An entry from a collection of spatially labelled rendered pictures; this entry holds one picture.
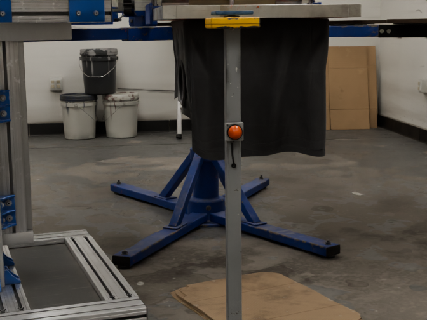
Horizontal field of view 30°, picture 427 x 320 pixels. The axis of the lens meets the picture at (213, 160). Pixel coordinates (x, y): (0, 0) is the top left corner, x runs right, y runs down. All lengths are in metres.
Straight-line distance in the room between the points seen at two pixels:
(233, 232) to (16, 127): 0.67
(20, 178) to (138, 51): 4.83
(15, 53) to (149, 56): 4.84
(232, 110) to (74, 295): 0.66
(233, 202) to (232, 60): 0.39
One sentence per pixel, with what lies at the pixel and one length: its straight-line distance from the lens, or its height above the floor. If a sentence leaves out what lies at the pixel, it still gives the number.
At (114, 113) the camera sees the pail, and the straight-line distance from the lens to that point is 6.72.
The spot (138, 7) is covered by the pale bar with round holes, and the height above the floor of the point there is 1.00.
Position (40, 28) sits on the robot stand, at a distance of 2.14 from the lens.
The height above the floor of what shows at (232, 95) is 0.75.
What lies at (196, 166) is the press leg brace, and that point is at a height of 0.29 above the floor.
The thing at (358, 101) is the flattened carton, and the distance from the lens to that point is 7.28.
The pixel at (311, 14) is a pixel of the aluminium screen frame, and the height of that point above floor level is 0.96.
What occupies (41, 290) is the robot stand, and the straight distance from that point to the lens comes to 2.30.
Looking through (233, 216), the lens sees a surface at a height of 0.41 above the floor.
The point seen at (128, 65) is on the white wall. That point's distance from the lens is 7.04.
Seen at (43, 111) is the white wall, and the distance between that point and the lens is 7.09.
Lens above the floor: 0.93
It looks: 10 degrees down
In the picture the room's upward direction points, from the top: 1 degrees counter-clockwise
